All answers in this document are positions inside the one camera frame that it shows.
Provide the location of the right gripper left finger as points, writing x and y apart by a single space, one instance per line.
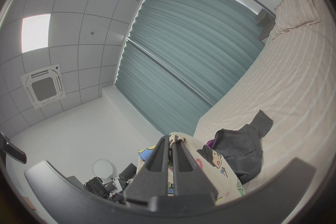
147 178

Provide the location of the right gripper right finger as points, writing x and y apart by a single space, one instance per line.
189 178

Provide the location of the white printed pyjama top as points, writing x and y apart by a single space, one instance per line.
210 165

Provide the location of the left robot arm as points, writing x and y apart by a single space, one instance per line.
94 185

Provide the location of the bed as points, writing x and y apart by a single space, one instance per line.
288 86

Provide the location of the purple garment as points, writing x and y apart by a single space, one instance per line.
210 143

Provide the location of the round white mirror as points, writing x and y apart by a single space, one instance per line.
94 167

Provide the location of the black shirt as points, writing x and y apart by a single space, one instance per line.
241 149

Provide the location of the blue-green curtain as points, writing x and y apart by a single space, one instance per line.
196 34
157 91

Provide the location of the ceiling air conditioner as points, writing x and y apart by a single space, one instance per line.
44 86

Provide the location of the grey bedside table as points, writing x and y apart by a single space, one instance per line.
265 23

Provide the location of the square ceiling light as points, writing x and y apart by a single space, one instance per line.
35 34

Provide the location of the pink striped pillow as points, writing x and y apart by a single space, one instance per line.
296 7

